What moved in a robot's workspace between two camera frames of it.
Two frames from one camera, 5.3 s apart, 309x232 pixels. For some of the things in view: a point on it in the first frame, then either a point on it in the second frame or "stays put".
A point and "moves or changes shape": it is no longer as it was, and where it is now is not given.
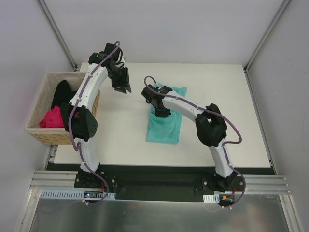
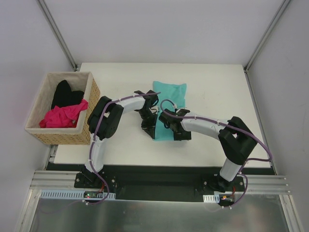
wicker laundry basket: (55, 135) stays put
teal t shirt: (166, 129) moves or changes shape
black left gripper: (124, 79) to (148, 122)
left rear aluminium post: (57, 32) stays put
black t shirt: (63, 94) stays put
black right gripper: (161, 111) to (177, 130)
